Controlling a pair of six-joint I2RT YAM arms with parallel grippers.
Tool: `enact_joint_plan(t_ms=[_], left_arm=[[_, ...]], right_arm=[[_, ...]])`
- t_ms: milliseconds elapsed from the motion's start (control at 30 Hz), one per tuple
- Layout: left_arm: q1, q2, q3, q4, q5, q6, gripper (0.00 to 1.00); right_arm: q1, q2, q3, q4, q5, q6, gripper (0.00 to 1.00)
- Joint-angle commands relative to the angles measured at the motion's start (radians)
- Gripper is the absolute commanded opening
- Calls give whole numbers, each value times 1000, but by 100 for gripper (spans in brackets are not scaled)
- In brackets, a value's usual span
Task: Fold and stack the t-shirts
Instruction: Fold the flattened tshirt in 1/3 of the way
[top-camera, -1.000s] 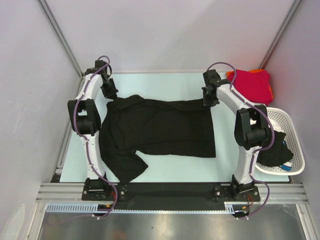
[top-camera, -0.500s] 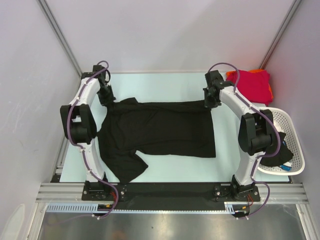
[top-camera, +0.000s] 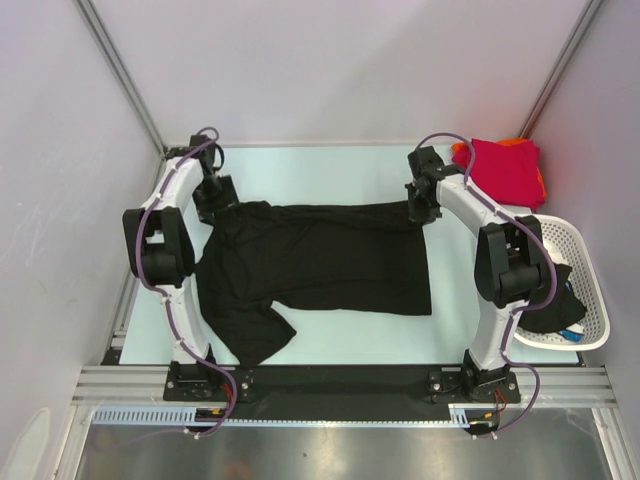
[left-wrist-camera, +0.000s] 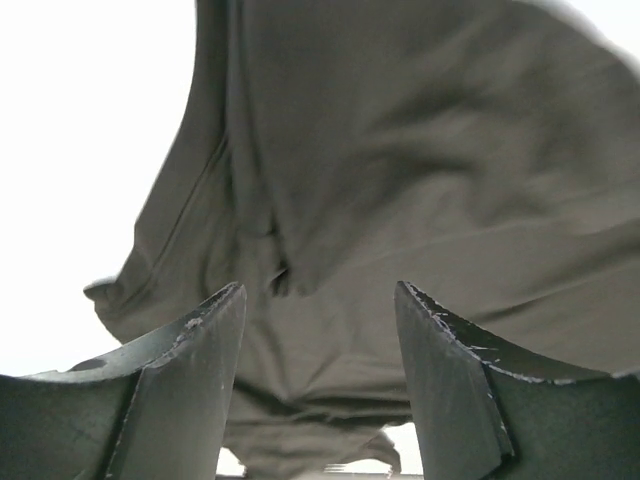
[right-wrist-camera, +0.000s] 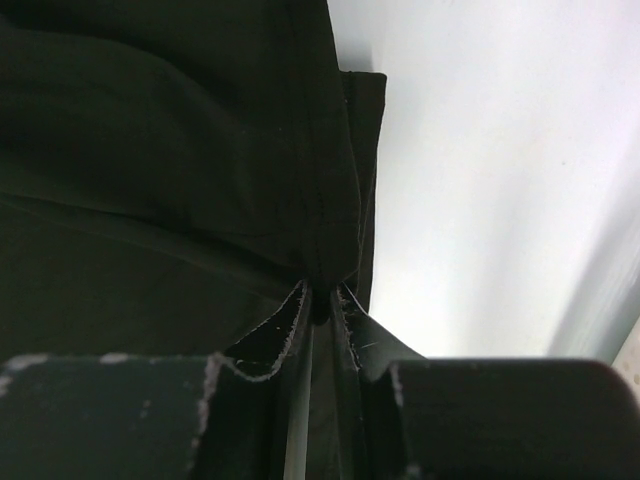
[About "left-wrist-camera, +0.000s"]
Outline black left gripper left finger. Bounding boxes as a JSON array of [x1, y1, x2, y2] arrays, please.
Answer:
[[1, 284, 246, 480]]

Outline black t shirt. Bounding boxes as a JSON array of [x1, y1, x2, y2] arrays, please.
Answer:
[[85, 1, 639, 479]]

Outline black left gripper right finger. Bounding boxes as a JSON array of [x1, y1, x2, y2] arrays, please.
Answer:
[[394, 282, 639, 480]]

